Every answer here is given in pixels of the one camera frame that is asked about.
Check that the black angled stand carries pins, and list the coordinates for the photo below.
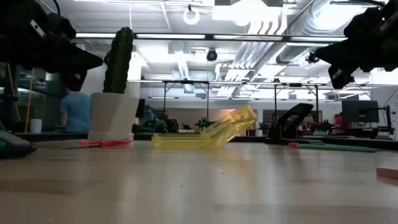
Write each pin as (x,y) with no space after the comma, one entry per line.
(293,118)

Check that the green pen with pink end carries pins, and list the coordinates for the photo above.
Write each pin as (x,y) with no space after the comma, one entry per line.
(335,147)

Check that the black computer monitor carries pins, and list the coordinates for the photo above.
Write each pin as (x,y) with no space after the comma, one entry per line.
(360,111)

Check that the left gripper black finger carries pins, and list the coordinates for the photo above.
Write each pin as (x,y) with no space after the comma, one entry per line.
(84,66)
(76,51)

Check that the black hanging camera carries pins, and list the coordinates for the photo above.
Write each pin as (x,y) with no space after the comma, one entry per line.
(212,55)

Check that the black ceiling-mounted device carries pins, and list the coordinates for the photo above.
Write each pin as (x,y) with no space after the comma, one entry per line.
(312,58)

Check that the white cup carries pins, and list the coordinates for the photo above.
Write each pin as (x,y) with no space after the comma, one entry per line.
(36,126)

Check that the tall green cactus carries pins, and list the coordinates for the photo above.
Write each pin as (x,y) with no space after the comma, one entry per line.
(118,62)

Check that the black workbench frame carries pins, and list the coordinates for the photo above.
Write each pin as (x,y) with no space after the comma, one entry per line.
(186,82)
(295,85)

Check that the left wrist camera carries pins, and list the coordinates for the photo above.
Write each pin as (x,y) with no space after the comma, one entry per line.
(62,26)

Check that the right gripper black hook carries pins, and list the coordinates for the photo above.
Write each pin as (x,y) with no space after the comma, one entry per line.
(340,79)

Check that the black desk calculator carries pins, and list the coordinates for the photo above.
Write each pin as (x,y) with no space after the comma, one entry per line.
(15,144)

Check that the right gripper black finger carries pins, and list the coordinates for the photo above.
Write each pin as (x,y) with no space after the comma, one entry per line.
(339,63)
(342,49)

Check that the black crossbar with light strips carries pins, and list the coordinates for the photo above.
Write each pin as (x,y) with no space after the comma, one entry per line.
(210,37)

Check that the yellow transparent pencil case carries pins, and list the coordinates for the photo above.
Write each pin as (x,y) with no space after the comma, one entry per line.
(177,141)

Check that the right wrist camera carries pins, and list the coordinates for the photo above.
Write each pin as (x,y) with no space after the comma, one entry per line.
(357,25)

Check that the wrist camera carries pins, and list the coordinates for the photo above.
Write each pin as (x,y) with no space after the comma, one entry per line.
(357,25)
(62,26)

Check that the person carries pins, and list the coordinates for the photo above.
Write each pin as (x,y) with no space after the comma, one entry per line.
(76,112)
(339,121)

